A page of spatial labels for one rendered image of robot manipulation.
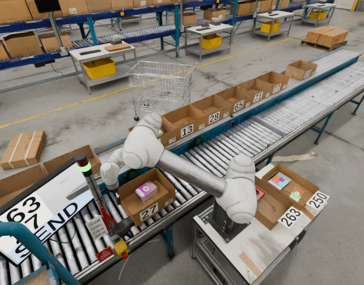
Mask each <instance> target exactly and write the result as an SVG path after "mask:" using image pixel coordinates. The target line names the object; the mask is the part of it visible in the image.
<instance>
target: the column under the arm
mask: <svg viewBox="0 0 364 285"><path fill-rule="evenodd" d="M204 218H205V219H206V220H207V221H208V223H209V224H210V225H211V226H212V227H213V228H214V230H215V231H216V232H217V233H218V234H219V235H220V236H221V237H222V238H223V239H224V241H225V242H226V243H229V242H230V241H231V240H232V239H233V238H235V237H236V236H237V235H238V234H239V233H240V232H241V231H243V230H244V229H245V228H247V227H248V226H249V225H250V224H251V223H250V222H248V223H236V222H235V221H233V220H232V219H231V218H230V217H229V216H228V215H227V212H226V211H225V210H224V209H223V208H222V207H221V206H220V205H219V204H218V203H217V201H216V199H215V201H214V208H213V211H211V212H210V213H209V214H207V215H206V216H204Z"/></svg>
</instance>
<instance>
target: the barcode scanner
mask: <svg viewBox="0 0 364 285"><path fill-rule="evenodd" d="M134 225H135V223H134V221H133V220H132V218H131V217H130V216H128V217H127V218H124V219H123V220H122V221H120V222H119V223H117V224H116V225H115V226H114V230H115V232H116V234H117V235H118V236H120V237H121V238H124V237H125V236H126V234H128V230H129V229H130V228H132V226H134Z"/></svg>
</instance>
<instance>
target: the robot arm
mask: <svg viewBox="0 0 364 285"><path fill-rule="evenodd" d="M161 125H162V119H161V117H160V116H159V115H158V114H156V113H150V114H147V115H146V116H144V117H143V118H142V119H141V120H140V121H139V122H138V123H137V124H136V126H135V127H134V128H133V130H132V131H131V132H130V133H129V135H128V137H127V139H126V141H125V143H124V145H123V148H120V149H117V150H115V151H114V152H113V153H112V155H111V157H110V159H109V161H108V162H105V163H103V164H102V165H101V168H100V173H101V177H102V180H103V181H104V182H105V184H106V187H107V189H109V191H110V192H112V193H113V195H114V197H115V201H116V203H117V205H120V204H121V202H120V196H119V195H118V189H119V182H118V175H119V171H120V169H121V168H122V166H123V165H124V164H126V165H127V166H128V167H130V168H132V169H141V168H143V167H154V166H155V167H157V168H159V169H161V170H163V171H165V172H167V173H169V174H171V175H173V176H175V177H177V178H179V179H181V180H183V181H185V182H187V183H189V184H191V185H193V186H195V187H197V188H199V189H201V190H203V191H205V192H207V193H209V194H211V195H213V196H215V199H216V201H217V203H218V204H219V205H220V206H221V207H222V208H223V209H224V210H225V211H226V212H227V215H228V216H229V217H230V218H231V219H232V220H233V221H235V222H236V223H248V222H250V221H251V220H252V218H253V217H254V216H255V213H256V210H257V195H256V190H255V185H254V182H255V165H254V162H253V160H252V159H251V158H250V157H248V156H246V155H243V154H240V155H237V156H234V157H233V158H232V159H231V160H230V162H229V164H228V167H227V172H226V179H224V180H223V179H221V178H220V177H218V176H216V175H214V174H212V173H210V172H208V171H206V170H204V169H202V168H200V167H199V166H197V165H195V164H193V163H191V162H189V161H187V160H186V159H183V158H181V157H180V156H178V155H176V154H174V153H172V152H171V151H169V150H167V149H165V148H164V146H163V145H162V144H161V143H160V142H159V141H158V140H157V136H158V133H159V130H160V128H161Z"/></svg>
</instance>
